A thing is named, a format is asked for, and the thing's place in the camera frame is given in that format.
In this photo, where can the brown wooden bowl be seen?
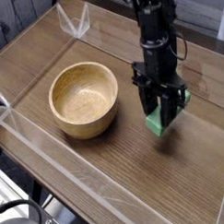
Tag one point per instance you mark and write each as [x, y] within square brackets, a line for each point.
[83, 99]

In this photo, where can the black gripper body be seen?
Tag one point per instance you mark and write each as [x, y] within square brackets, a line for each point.
[158, 70]

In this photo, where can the clear acrylic front wall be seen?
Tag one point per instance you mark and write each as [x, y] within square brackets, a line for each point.
[81, 186]

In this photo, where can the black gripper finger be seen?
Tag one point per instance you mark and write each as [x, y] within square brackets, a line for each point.
[149, 100]
[168, 107]

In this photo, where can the grey metal base plate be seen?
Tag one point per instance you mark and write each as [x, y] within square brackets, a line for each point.
[46, 217]

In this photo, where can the black table leg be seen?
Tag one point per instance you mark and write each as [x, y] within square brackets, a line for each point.
[36, 192]

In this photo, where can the green rectangular block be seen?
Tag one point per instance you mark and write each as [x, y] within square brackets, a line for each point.
[153, 121]

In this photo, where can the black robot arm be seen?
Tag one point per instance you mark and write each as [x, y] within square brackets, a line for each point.
[155, 19]

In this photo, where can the white post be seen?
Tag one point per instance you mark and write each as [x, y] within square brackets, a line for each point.
[221, 28]

